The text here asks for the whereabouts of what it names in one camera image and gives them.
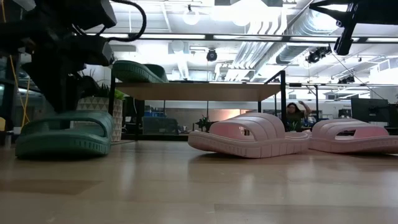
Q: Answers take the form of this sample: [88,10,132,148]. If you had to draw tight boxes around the yellow cable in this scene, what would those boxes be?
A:
[8,55,31,127]

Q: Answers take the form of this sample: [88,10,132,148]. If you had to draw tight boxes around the small black device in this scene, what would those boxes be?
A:
[192,115,216,132]

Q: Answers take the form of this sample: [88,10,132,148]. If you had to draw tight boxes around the dark glass case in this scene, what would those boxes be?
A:
[142,116,180,135]

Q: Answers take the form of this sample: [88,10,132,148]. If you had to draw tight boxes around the wooden shelf black metal frame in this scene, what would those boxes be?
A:
[108,67,287,133]

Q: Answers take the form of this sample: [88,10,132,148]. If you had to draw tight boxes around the large black computer monitor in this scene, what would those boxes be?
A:
[351,98,389,124]

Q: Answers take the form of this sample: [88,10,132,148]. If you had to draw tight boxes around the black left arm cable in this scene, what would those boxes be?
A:
[98,0,147,44]

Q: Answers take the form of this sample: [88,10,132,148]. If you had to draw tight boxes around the black metal desk frame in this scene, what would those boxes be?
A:
[273,82,320,121]

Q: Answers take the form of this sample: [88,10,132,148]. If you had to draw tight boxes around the silver ventilation duct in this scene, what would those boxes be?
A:
[275,0,340,65]

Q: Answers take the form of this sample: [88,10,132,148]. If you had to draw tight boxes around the blue storage bins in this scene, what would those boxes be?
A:
[144,105,165,118]

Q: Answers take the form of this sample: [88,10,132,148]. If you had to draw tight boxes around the person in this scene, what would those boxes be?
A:
[285,100,312,132]

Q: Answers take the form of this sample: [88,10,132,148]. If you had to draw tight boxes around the long linear ceiling light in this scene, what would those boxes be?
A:
[86,32,398,44]

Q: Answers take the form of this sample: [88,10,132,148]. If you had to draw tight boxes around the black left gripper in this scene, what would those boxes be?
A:
[6,29,86,130]

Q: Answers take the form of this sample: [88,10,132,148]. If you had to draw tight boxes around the pale pink rubber slide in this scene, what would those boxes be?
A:
[187,111,311,159]
[307,117,398,154]

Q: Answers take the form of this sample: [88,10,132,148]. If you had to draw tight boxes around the green potted plant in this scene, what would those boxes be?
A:
[77,68,127,101]

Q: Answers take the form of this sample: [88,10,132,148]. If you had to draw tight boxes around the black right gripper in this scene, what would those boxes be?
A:
[309,0,398,57]

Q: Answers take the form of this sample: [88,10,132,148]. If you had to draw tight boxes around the white triangle-pattern planter pot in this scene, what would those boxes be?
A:
[75,96,124,142]

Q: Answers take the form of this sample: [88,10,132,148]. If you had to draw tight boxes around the teal green rubber slide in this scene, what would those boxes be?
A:
[111,60,170,83]
[14,110,114,159]

